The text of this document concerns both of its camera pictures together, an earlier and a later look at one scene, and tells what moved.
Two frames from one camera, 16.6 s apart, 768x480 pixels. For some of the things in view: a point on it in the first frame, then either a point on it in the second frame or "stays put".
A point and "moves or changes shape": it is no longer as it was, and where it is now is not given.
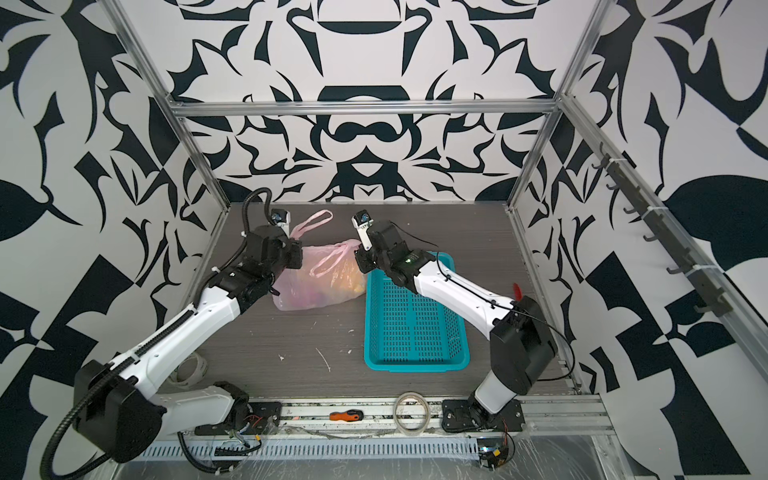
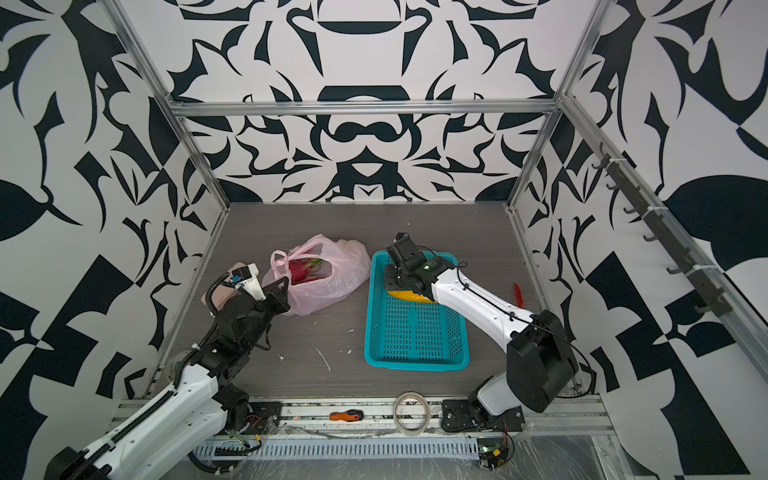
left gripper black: (293, 247) → (276, 297)
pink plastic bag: (330, 273) moves or changes shape
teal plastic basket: (409, 332) stays put
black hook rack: (662, 233) stays put
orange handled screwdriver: (351, 415) stays put
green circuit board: (492, 452) stays put
